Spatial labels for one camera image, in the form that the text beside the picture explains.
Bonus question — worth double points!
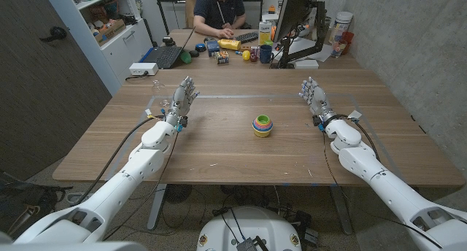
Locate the white power box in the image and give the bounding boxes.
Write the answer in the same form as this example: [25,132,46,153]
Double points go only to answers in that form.
[128,62,160,77]

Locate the white shelf cabinet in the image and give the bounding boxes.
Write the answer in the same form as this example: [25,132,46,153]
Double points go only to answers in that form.
[40,0,154,97]

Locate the blue cardboard box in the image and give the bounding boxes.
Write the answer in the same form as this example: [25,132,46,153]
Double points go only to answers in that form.
[206,39,221,58]

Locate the black computer monitor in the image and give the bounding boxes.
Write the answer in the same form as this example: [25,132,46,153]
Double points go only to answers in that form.
[272,0,322,44]

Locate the brown cardboard box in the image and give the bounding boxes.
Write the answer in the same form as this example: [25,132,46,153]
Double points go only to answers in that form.
[93,18,127,47]

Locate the black laptop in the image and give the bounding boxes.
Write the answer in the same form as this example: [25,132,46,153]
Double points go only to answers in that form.
[139,26,196,70]

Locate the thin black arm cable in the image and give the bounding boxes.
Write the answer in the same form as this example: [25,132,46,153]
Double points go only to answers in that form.
[322,128,444,250]
[103,131,180,242]

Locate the clear plastic bottle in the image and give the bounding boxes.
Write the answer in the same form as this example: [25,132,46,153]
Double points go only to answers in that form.
[151,79,171,108]

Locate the black bag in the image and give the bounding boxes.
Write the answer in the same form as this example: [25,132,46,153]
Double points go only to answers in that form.
[0,170,74,237]

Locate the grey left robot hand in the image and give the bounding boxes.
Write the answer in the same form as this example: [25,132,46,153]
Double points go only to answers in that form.
[165,75,201,127]

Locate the flat white box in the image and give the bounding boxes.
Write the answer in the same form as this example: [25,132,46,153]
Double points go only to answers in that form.
[293,59,320,70]

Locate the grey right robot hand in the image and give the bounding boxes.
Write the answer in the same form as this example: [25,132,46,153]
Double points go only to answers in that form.
[298,76,337,124]

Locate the brown office chair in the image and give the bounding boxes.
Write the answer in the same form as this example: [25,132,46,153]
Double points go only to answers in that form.
[184,0,204,29]

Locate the colourful stacking cups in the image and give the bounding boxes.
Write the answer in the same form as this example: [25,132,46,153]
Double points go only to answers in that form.
[251,114,274,139]

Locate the white yellow carton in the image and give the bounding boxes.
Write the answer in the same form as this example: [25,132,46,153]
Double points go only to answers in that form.
[258,21,273,47]

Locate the white round canister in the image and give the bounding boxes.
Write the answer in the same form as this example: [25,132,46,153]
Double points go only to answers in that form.
[328,11,355,46]

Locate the black door handle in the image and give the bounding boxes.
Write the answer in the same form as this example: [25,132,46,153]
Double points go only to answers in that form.
[39,26,68,43]

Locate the yellow mustard bottle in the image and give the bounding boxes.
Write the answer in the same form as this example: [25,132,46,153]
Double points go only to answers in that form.
[217,38,242,51]

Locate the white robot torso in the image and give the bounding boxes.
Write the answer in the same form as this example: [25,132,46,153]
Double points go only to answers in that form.
[196,206,303,251]

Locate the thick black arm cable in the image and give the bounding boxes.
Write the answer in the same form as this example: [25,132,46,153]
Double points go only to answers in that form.
[74,115,163,206]

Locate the person in dark polo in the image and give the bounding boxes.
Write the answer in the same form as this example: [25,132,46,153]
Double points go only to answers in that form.
[193,0,247,39]

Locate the small printed box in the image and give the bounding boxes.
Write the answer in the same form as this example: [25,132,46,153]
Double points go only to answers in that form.
[214,50,230,65]

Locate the black keyboard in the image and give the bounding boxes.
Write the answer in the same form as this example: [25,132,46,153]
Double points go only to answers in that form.
[233,31,260,45]

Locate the dark blue mug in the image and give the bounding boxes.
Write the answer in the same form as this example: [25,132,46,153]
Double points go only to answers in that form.
[258,44,274,64]

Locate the black monitor stand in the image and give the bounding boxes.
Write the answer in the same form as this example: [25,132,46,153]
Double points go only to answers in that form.
[276,1,327,69]

